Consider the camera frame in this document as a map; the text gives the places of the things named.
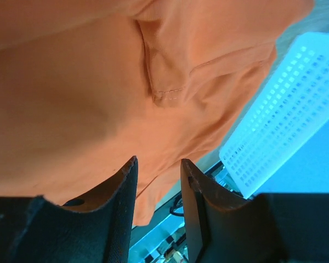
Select orange t shirt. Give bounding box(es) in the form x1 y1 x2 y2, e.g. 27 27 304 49
0 1 314 226

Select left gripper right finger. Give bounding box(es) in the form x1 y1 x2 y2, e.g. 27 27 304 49
180 159 329 262

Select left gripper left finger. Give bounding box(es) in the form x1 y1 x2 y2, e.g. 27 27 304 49
0 157 138 262

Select white plastic basket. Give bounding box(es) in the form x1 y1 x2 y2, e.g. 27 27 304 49
219 32 329 198

